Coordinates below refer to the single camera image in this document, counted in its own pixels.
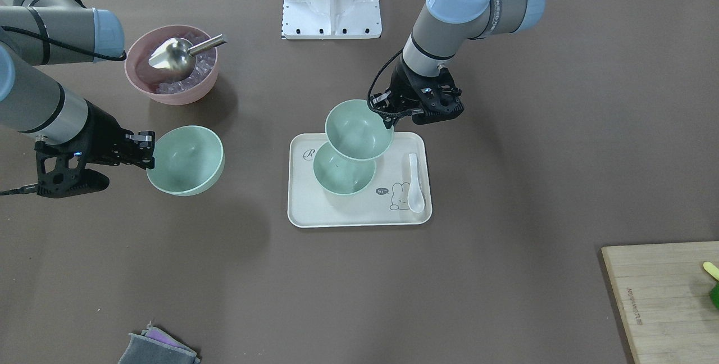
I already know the yellow plastic knife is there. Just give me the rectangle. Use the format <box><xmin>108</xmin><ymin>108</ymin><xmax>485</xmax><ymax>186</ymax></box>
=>
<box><xmin>703</xmin><ymin>261</ymin><xmax>719</xmax><ymax>282</ymax></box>

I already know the metal ice scoop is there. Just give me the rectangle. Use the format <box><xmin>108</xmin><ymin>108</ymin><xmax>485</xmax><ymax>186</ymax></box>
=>
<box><xmin>147</xmin><ymin>34</ymin><xmax>227</xmax><ymax>83</ymax></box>

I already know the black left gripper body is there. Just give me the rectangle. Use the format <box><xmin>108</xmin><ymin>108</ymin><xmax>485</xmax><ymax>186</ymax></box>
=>
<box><xmin>388</xmin><ymin>58</ymin><xmax>444</xmax><ymax>113</ymax></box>

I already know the grey folded cloth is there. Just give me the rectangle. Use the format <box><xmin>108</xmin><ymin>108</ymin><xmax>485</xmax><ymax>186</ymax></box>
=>
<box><xmin>118</xmin><ymin>323</ymin><xmax>201</xmax><ymax>363</ymax></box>

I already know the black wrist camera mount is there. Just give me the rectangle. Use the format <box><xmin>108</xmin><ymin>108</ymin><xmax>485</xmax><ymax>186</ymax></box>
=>
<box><xmin>35</xmin><ymin>147</ymin><xmax>110</xmax><ymax>199</ymax></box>
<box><xmin>408</xmin><ymin>67</ymin><xmax>464</xmax><ymax>124</ymax></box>

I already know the green bowl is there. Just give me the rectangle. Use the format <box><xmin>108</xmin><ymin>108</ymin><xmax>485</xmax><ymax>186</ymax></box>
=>
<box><xmin>325</xmin><ymin>99</ymin><xmax>394</xmax><ymax>160</ymax></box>
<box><xmin>147</xmin><ymin>125</ymin><xmax>225</xmax><ymax>196</ymax></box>
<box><xmin>313</xmin><ymin>142</ymin><xmax>376</xmax><ymax>196</ymax></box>

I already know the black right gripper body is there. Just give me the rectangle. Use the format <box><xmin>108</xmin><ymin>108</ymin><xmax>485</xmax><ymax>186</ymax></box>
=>
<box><xmin>74</xmin><ymin>101</ymin><xmax>138</xmax><ymax>165</ymax></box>

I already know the white ceramic spoon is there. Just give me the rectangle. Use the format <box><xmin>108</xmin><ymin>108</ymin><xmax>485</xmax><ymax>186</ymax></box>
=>
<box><xmin>407</xmin><ymin>153</ymin><xmax>426</xmax><ymax>213</ymax></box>

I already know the pink bowl with ice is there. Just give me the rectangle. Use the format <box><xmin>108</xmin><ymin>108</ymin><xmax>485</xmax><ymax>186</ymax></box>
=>
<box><xmin>124</xmin><ymin>25</ymin><xmax>226</xmax><ymax>106</ymax></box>

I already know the beige rabbit tray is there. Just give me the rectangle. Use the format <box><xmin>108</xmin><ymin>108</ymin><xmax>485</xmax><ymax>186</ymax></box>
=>
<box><xmin>287</xmin><ymin>132</ymin><xmax>433</xmax><ymax>228</ymax></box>

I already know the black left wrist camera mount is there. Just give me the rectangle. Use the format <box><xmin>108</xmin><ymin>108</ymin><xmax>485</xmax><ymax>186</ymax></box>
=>
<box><xmin>408</xmin><ymin>67</ymin><xmax>464</xmax><ymax>124</ymax></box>

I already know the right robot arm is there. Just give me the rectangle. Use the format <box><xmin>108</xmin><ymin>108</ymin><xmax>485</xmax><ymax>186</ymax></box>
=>
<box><xmin>2</xmin><ymin>0</ymin><xmax>154</xmax><ymax>169</ymax></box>

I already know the green bowl on tray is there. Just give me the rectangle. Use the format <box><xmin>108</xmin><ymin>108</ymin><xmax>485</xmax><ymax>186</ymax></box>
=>
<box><xmin>313</xmin><ymin>142</ymin><xmax>376</xmax><ymax>196</ymax></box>

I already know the green lime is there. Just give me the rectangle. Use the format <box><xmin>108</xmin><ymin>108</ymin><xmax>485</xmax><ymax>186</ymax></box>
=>
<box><xmin>709</xmin><ymin>283</ymin><xmax>719</xmax><ymax>310</ymax></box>

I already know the wooden cutting board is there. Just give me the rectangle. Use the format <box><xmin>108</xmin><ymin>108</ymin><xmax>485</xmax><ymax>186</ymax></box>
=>
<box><xmin>601</xmin><ymin>241</ymin><xmax>718</xmax><ymax>363</ymax></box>

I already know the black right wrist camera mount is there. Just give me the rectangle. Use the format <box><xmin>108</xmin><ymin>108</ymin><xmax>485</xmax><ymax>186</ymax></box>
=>
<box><xmin>35</xmin><ymin>147</ymin><xmax>110</xmax><ymax>199</ymax></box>

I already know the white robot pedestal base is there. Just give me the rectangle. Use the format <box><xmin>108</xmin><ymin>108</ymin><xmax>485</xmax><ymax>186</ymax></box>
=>
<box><xmin>281</xmin><ymin>0</ymin><xmax>383</xmax><ymax>40</ymax></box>

